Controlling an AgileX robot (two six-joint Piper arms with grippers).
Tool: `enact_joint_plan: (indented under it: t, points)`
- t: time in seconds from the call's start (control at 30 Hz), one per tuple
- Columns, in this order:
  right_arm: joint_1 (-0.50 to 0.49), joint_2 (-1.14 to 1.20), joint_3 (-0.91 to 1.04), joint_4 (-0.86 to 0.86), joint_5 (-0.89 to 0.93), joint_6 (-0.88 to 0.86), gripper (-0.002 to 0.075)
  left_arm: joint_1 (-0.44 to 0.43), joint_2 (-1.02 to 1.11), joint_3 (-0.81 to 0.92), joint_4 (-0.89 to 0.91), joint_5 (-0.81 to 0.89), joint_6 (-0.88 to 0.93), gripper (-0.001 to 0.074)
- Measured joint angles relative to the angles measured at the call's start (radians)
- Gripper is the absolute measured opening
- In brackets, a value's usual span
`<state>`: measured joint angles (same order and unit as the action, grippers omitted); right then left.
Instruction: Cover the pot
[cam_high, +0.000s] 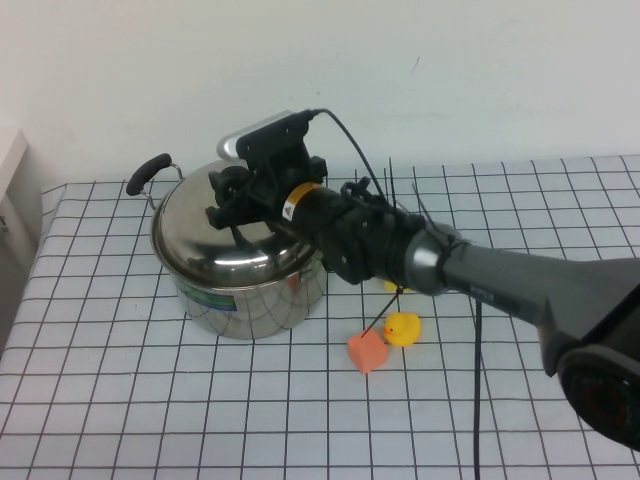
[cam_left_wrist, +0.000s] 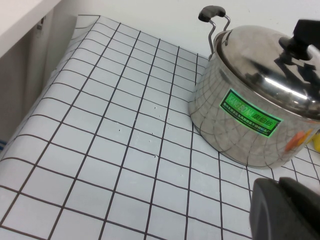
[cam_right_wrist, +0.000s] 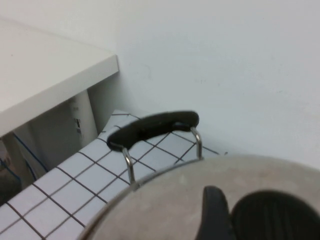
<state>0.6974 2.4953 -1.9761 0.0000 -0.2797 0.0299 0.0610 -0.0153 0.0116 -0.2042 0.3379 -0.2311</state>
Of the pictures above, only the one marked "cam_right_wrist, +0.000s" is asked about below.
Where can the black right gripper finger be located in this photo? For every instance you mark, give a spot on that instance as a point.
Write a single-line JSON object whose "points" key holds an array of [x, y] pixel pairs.
{"points": [[215, 215]]}

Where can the white desk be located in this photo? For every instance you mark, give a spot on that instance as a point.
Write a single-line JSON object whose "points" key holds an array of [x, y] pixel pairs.
{"points": [[50, 75]]}

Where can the white black-grid checkered tablecloth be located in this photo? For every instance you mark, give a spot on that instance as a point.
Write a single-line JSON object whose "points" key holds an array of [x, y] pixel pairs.
{"points": [[75, 190]]}

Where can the stainless steel pot lid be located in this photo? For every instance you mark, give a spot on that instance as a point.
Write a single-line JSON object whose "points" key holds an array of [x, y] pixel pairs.
{"points": [[175, 200]]}

